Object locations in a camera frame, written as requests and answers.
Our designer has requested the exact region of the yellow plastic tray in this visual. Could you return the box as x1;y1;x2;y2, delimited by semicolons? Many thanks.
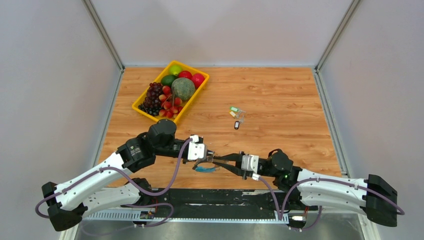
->
132;60;210;123

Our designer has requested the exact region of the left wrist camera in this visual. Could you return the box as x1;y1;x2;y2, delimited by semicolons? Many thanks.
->
186;135;208;162

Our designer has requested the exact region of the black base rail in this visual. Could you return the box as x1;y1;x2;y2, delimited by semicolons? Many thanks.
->
86;188;289;224

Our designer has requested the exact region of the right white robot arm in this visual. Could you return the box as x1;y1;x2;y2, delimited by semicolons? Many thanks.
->
212;149;405;227

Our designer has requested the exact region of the light green apple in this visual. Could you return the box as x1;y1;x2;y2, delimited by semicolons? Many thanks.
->
168;64;183;76

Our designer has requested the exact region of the black tag key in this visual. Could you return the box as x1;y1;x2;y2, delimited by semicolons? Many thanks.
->
234;119;244;130

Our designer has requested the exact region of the red apple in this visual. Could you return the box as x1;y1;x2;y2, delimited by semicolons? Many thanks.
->
178;70;193;80

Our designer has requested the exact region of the dark green lime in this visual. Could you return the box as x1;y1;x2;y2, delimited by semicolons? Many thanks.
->
160;74;178;87

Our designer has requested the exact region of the green tag key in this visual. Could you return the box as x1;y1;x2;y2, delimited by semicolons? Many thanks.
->
229;106;246;114

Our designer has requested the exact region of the dark purple grape bunch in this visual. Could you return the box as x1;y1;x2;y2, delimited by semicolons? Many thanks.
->
138;82;163;117

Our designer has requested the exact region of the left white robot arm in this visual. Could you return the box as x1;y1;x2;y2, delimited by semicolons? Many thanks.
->
35;119;214;232

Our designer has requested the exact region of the pink red fruit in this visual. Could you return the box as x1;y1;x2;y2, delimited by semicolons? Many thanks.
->
191;73;205;89

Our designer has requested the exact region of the green netted melon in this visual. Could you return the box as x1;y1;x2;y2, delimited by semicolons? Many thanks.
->
171;77;196;102

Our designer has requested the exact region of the red lychee cluster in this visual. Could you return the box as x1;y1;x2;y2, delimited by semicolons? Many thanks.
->
158;85;183;119

